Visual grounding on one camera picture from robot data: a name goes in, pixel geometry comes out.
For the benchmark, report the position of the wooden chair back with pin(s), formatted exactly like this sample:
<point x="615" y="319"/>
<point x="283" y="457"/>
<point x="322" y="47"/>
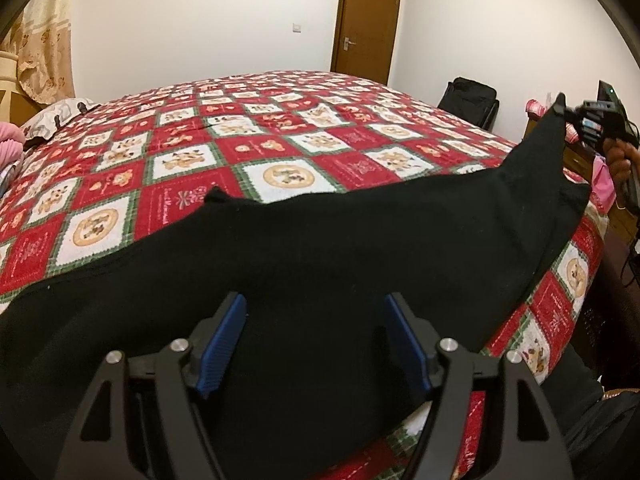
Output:
<point x="5" y="85"/>

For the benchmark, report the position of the pink patterned box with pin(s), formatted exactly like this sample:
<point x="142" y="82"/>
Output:
<point x="536" y="108"/>

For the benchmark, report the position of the brown wooden door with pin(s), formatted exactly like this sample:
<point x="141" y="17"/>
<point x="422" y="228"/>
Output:
<point x="367" y="20"/>

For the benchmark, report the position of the black bag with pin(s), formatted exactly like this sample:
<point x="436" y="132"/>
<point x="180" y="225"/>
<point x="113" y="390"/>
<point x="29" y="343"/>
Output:
<point x="467" y="97"/>

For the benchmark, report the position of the person's dark clothing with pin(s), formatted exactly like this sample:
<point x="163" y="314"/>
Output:
<point x="600" y="425"/>

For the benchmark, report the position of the pink plastic bag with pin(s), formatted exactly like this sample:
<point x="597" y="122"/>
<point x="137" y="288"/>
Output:
<point x="602" y="185"/>

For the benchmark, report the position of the red printed blanket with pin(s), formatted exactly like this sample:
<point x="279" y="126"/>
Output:
<point x="280" y="130"/>

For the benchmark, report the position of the black pants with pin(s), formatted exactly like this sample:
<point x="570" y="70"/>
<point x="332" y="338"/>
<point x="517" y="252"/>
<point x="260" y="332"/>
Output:
<point x="300" y="240"/>

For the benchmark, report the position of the pink cloth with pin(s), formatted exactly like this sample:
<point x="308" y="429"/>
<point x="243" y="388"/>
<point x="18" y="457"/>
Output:
<point x="9" y="147"/>

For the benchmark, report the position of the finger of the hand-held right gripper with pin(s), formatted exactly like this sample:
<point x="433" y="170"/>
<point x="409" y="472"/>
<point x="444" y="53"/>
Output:
<point x="585" y="131"/>
<point x="592" y="108"/>

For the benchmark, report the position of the person's right hand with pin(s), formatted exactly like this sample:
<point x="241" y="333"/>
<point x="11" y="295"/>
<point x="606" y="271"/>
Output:
<point x="617" y="160"/>

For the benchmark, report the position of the beige patterned curtain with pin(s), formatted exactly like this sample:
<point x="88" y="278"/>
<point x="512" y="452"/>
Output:
<point x="45" y="35"/>

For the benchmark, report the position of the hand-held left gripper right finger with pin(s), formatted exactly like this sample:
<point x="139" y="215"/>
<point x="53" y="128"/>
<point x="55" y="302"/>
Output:
<point x="405" y="340"/>

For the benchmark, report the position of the white patterned pillow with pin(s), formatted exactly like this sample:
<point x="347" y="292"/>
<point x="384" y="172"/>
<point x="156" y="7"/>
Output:
<point x="55" y="115"/>

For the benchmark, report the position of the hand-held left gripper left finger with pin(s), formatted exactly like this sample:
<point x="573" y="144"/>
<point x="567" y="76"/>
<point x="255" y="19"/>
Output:
<point x="225" y="340"/>

